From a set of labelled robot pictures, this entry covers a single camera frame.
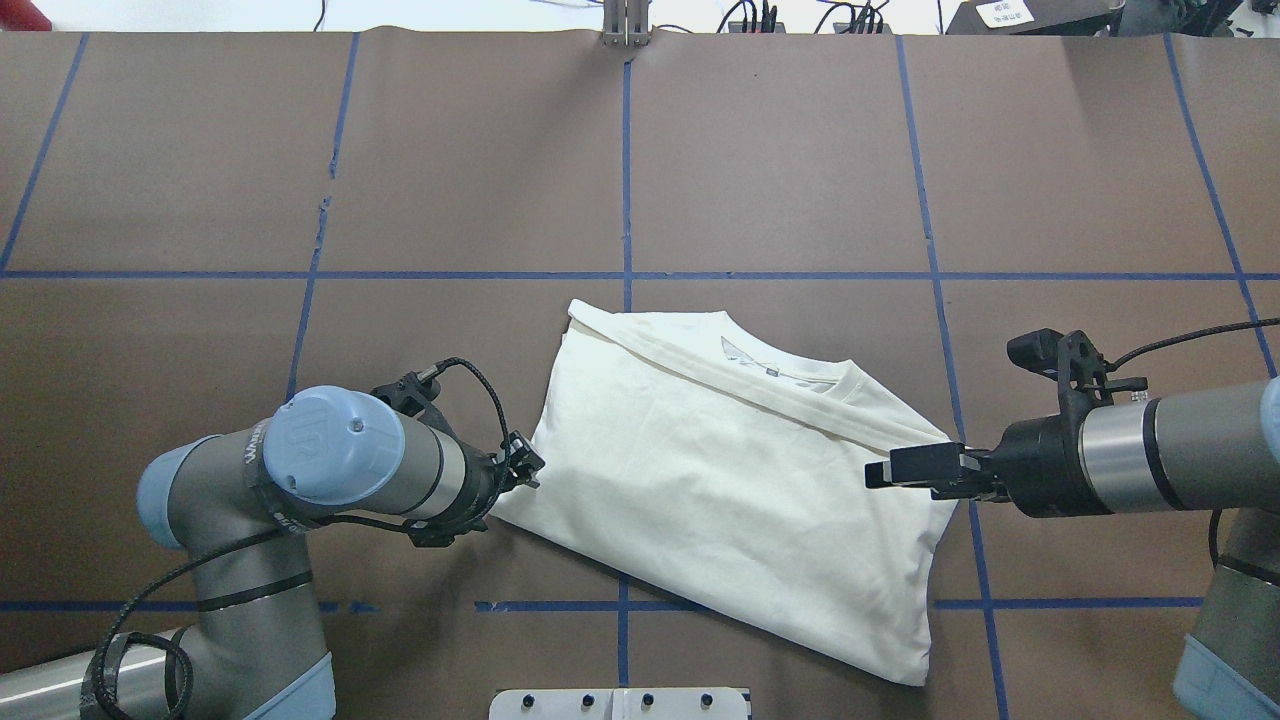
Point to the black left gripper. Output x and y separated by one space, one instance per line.
521 464

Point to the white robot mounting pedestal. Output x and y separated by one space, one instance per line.
623 703

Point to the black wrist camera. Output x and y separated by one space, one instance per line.
413 395
1083 376

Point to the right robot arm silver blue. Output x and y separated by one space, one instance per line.
1212 450

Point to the cream long-sleeve cat shirt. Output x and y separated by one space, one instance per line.
690 455

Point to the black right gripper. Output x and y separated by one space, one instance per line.
1040 462

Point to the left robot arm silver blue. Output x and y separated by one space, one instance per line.
236 631

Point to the aluminium frame post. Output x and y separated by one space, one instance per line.
626 23

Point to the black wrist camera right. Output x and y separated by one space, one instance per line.
1083 376

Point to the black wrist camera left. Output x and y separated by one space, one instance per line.
413 395

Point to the black orange connector box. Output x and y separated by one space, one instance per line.
748 17

